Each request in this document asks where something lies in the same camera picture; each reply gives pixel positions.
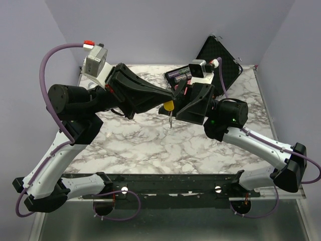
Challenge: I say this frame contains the purple green chip row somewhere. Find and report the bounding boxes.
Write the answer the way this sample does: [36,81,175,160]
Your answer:
[165,65,190,78]

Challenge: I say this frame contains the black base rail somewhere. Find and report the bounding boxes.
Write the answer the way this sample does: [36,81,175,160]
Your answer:
[60,172,266,209]

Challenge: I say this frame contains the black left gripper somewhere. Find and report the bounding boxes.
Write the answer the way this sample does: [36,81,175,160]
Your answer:
[85,62,173,118]

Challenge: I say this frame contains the white cylindrical tube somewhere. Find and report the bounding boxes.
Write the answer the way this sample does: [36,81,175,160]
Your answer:
[88,82,96,89]

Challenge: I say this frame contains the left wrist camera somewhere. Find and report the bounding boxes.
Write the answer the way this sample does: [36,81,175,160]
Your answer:
[82,43,113,88]

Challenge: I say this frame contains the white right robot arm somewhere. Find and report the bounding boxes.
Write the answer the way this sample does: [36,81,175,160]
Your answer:
[129,81,307,197]

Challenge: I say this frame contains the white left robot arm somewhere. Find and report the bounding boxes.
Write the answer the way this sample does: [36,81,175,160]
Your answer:
[13,63,173,214]

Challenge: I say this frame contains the black poker chip case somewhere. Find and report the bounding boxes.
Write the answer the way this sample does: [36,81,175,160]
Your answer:
[164,35,243,97]

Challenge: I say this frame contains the yellow key tag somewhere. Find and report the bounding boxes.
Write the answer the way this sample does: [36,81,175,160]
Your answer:
[163,100,175,111]

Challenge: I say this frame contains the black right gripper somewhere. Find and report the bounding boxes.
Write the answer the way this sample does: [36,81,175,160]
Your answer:
[157,81,221,127]

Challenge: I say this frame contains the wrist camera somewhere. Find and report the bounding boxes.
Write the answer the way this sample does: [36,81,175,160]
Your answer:
[189,59,219,85]
[82,43,113,88]

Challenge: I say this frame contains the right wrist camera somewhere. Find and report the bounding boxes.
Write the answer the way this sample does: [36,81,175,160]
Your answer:
[189,59,219,85]

